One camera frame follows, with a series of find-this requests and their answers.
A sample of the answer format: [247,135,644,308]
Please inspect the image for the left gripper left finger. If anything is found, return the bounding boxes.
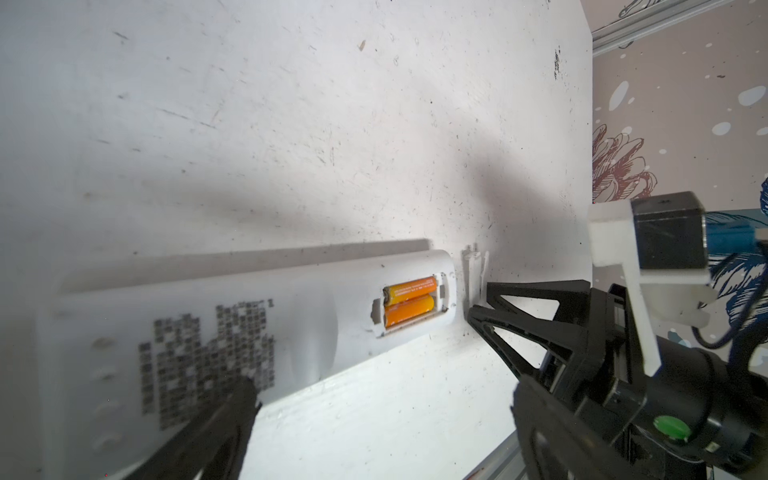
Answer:
[128,377,262,479]

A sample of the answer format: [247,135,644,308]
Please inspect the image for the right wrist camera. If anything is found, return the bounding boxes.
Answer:
[588,191,717,377]

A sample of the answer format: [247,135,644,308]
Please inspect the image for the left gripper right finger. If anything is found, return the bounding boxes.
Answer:
[511,375,654,479]

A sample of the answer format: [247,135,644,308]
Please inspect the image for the white remote control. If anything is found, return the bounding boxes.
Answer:
[37,250,459,479]

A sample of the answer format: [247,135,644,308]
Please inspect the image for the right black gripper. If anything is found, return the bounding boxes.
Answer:
[466,278,768,480]

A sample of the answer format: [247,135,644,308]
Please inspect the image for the white battery compartment cover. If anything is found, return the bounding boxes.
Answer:
[462,244,489,307]

